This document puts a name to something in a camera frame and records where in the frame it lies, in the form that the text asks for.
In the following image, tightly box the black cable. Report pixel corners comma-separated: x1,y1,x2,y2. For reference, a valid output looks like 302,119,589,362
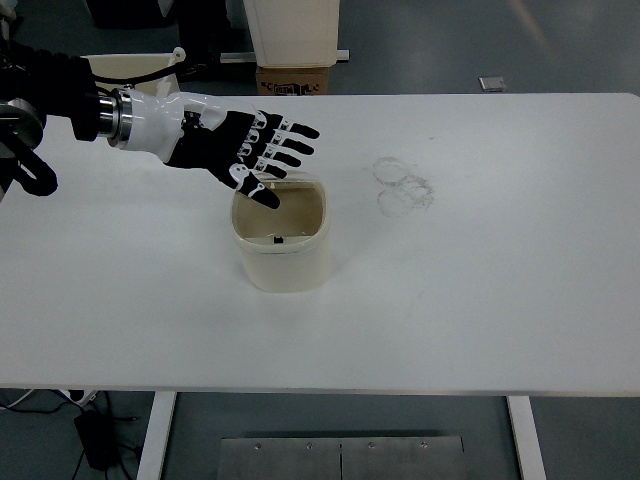
0,389,144,480

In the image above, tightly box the black power adapter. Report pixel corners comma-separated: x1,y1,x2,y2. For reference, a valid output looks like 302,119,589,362
73,409,122,472

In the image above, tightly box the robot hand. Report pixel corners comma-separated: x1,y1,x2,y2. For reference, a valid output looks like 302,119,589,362
127,91,321,212

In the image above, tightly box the cream plastic trash bin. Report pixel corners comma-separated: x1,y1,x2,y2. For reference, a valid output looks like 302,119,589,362
230,168,333,294

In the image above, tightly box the grey metal plate with screws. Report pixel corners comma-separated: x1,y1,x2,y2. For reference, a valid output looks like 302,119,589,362
220,436,465,480

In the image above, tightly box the large white plastic crate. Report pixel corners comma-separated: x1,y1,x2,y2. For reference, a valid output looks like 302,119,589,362
82,47,187,99

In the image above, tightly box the silver metal bar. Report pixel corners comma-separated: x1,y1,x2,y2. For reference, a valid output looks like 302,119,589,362
220,48,351,64

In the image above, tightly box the brown cardboard box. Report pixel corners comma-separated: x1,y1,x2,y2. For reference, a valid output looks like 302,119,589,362
255,64,331,96

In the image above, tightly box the tall white plastic container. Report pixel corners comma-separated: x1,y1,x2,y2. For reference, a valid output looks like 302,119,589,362
243,0,341,68

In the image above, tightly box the white table leg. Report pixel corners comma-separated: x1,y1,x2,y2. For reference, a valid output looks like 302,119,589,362
506,394,547,480
135,391,178,480

